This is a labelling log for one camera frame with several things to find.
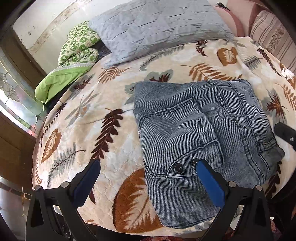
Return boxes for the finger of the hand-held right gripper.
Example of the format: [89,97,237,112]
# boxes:
[275,122,296,147]

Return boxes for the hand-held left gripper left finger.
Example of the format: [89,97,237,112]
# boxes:
[25,159,101,241]

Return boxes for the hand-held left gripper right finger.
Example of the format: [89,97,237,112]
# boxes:
[196,159,274,241]

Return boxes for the grey denim pants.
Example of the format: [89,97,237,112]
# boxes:
[134,79,285,230]

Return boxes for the leaf print blanket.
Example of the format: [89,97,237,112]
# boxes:
[32,37,296,233]

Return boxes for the striped pillow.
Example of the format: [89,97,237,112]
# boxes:
[250,10,296,70]

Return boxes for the stained glass window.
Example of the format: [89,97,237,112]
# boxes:
[0,51,44,135]

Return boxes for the pink cushion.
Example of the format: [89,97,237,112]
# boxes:
[213,4,245,37]

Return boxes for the green patterned quilt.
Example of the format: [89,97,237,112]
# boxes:
[35,21,101,105]

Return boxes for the dark cloth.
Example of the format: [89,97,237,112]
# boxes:
[92,42,114,61]

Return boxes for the grey quilted pillow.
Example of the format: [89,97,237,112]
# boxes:
[88,0,234,69]

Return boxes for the wooden wall panel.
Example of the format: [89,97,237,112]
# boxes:
[0,113,37,181]

